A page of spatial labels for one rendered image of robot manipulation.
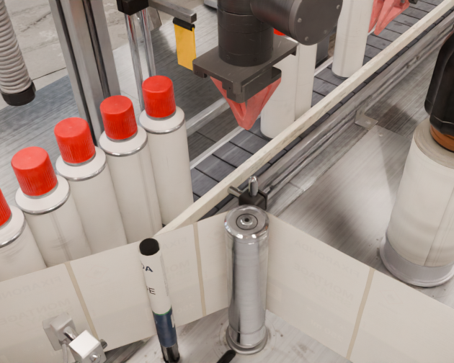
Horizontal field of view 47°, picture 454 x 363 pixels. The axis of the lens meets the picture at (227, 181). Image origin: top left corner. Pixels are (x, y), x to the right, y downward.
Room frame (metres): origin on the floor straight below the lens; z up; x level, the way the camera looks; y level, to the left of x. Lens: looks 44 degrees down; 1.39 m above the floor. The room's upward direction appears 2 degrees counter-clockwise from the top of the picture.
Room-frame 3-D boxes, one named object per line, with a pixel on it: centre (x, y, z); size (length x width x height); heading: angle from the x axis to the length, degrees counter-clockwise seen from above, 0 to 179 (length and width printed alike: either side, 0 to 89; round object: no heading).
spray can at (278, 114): (0.64, -0.08, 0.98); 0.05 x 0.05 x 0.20
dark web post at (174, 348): (0.27, 0.06, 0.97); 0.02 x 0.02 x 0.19
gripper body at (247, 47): (0.49, -0.02, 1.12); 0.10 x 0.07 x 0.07; 137
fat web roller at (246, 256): (0.29, -0.02, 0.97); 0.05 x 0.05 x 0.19
